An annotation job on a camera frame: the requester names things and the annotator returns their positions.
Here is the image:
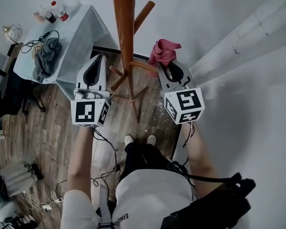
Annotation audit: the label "small pale jar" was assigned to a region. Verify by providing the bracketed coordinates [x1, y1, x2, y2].
[33, 10, 46, 23]

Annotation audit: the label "bundle of white rolls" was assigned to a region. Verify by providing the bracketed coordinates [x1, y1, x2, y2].
[0, 160, 39, 198]

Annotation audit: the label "white tangled floor cables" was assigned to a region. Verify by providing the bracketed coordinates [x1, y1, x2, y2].
[17, 190, 64, 212]

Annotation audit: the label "table with white tablecloth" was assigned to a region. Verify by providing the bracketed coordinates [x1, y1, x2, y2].
[15, 4, 120, 100]

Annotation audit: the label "red jar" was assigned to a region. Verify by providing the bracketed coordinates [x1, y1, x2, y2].
[57, 7, 70, 22]

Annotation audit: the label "grey harness strap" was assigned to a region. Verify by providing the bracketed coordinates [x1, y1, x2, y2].
[98, 184, 113, 229]

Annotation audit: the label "person's right forearm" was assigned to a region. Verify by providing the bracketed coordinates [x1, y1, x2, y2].
[180, 121, 220, 197]

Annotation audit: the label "brown wooden coat rack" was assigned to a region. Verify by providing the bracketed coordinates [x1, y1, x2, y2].
[109, 0, 158, 124]

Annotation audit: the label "gold desk lamp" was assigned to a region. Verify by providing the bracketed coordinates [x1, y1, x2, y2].
[2, 23, 24, 44]

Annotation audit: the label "person's white t-shirt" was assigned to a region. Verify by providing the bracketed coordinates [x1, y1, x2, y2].
[60, 168, 251, 229]

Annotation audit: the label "person's black trousers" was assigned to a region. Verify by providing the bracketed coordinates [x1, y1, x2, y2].
[118, 141, 175, 184]

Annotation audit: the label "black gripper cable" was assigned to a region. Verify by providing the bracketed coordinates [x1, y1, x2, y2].
[182, 122, 196, 149]
[92, 125, 121, 188]

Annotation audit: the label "person's right white shoe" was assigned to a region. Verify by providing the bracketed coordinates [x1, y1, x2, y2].
[146, 134, 157, 146]

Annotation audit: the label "person's white shoe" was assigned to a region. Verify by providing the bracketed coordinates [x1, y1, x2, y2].
[124, 134, 135, 147]
[146, 134, 157, 146]

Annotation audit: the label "person's left forearm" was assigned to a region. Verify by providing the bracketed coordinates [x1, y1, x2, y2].
[66, 125, 96, 196]

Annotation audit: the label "black cable with adapter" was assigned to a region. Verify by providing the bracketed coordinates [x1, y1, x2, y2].
[20, 30, 61, 54]

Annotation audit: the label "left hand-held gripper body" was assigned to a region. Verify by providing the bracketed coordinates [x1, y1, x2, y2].
[70, 53, 111, 128]

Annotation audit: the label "pink cloth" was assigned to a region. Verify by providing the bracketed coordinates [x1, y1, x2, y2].
[148, 39, 183, 68]

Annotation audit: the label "grey crumpled garment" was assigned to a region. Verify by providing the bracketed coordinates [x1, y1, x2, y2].
[32, 37, 63, 83]

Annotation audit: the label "black backpack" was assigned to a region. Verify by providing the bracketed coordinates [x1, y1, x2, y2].
[160, 172, 257, 229]

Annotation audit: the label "person's left white shoe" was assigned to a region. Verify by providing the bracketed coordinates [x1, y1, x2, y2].
[124, 134, 135, 147]

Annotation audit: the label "black office chair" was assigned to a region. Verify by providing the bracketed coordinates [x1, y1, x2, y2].
[0, 55, 47, 126]

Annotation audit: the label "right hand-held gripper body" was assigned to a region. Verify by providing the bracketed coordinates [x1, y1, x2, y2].
[157, 60, 205, 125]

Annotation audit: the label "white round appliance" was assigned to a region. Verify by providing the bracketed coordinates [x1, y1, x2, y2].
[0, 194, 21, 224]

